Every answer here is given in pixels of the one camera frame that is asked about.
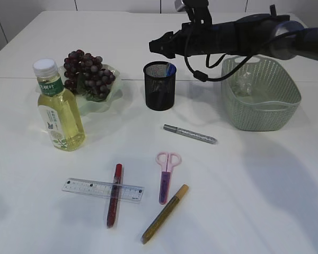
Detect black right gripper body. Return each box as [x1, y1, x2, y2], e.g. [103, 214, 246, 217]
[172, 23, 215, 57]

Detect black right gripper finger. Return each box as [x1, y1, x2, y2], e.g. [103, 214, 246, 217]
[149, 31, 175, 59]

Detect blue scissors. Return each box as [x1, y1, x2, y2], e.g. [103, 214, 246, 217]
[164, 62, 176, 77]

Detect clear plastic sheet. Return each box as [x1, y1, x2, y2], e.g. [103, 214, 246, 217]
[231, 71, 253, 97]

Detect purple grape bunch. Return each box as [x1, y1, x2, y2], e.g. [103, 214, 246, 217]
[63, 49, 116, 102]

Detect yellow tea bottle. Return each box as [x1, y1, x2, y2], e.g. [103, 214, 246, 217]
[33, 58, 85, 151]

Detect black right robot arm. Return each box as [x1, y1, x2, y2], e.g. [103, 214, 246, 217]
[149, 1, 318, 61]

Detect black mesh pen holder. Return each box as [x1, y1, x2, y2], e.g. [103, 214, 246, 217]
[143, 61, 176, 111]

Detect silver glitter pen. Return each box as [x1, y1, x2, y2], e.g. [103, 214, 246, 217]
[163, 124, 217, 144]

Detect green woven plastic basket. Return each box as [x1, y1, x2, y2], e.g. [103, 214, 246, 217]
[221, 56, 302, 132]

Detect light green wavy plate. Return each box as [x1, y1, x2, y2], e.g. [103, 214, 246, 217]
[34, 62, 124, 116]

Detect transparent plastic ruler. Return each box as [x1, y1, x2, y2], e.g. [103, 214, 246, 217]
[61, 178, 144, 203]

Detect gold glitter pen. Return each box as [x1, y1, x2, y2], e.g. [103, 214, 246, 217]
[141, 184, 189, 244]

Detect red glitter pen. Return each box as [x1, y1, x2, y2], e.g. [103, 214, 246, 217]
[107, 164, 122, 228]

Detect pink purple scissors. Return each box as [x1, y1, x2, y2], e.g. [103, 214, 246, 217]
[155, 152, 182, 205]

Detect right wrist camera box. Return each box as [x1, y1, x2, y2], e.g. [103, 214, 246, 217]
[174, 0, 212, 25]

